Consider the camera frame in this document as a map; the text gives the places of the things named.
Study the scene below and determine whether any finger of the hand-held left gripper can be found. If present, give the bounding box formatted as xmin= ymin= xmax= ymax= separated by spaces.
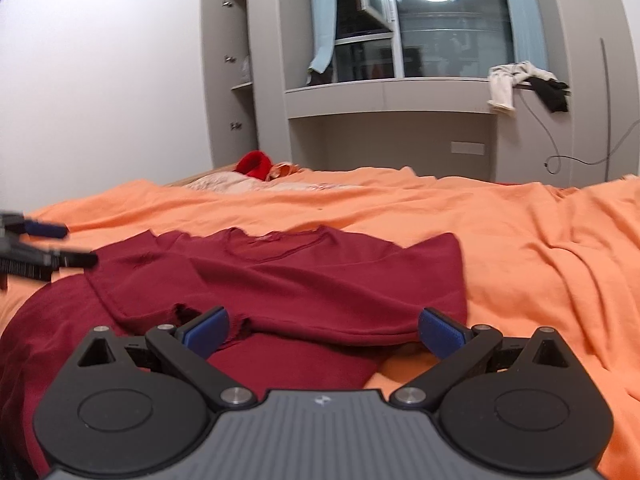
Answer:
xmin=22 ymin=220 xmax=70 ymax=239
xmin=50 ymin=250 xmax=99 ymax=269

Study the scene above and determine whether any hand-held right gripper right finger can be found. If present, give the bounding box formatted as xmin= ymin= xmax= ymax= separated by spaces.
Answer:
xmin=390 ymin=307 xmax=571 ymax=409

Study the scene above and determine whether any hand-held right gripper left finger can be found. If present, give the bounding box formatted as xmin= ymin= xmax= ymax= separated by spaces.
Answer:
xmin=75 ymin=306 xmax=257 ymax=411

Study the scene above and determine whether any dark red shirt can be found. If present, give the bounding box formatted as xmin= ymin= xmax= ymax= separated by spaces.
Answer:
xmin=0 ymin=226 xmax=468 ymax=480

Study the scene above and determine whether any orange bed sheet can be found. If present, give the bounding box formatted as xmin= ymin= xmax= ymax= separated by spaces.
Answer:
xmin=0 ymin=165 xmax=640 ymax=480

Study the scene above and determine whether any pale patterned quilt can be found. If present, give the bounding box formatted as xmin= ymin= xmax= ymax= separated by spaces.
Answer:
xmin=182 ymin=170 xmax=363 ymax=194

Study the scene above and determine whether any red plush cloth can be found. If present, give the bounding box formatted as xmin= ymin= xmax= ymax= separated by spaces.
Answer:
xmin=235 ymin=150 xmax=273 ymax=181

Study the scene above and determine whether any small orange cloth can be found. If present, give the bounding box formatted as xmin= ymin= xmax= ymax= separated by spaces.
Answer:
xmin=267 ymin=161 xmax=302 ymax=181

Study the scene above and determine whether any grey wardrobe cabinet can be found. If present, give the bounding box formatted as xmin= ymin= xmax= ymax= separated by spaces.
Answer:
xmin=200 ymin=0 xmax=290 ymax=169

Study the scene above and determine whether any grey built-in desk unit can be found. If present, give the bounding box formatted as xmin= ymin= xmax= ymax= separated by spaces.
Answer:
xmin=283 ymin=77 xmax=501 ymax=184

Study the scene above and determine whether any white garment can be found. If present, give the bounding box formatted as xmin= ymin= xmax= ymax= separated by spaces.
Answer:
xmin=487 ymin=61 xmax=559 ymax=118

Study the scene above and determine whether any black garment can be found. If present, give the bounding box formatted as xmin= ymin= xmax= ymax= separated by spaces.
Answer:
xmin=529 ymin=77 xmax=571 ymax=114

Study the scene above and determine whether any black pole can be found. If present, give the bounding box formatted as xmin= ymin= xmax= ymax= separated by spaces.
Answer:
xmin=599 ymin=37 xmax=614 ymax=182

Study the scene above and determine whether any glass window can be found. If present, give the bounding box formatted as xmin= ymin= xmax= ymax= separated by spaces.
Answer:
xmin=334 ymin=0 xmax=517 ymax=83

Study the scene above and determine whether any light blue curtain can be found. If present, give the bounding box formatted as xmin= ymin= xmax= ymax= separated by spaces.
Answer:
xmin=496 ymin=0 xmax=552 ymax=75
xmin=306 ymin=0 xmax=338 ymax=74

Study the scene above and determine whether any black cable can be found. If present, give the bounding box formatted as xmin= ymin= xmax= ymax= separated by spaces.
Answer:
xmin=516 ymin=91 xmax=640 ymax=174

